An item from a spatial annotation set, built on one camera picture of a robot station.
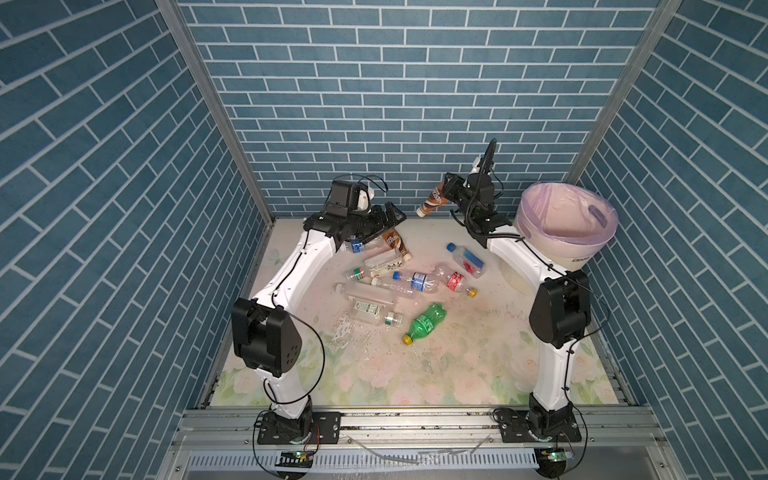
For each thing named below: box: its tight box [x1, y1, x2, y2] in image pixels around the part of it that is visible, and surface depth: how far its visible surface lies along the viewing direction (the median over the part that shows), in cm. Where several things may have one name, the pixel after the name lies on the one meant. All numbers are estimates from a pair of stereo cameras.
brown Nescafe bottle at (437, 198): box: [416, 181, 448, 218], surface depth 93 cm
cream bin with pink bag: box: [515, 182, 619, 271], surface depth 91 cm
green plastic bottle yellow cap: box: [402, 302, 447, 346], surface depth 89 cm
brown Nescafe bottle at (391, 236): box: [382, 227, 413, 262], surface depth 110 cm
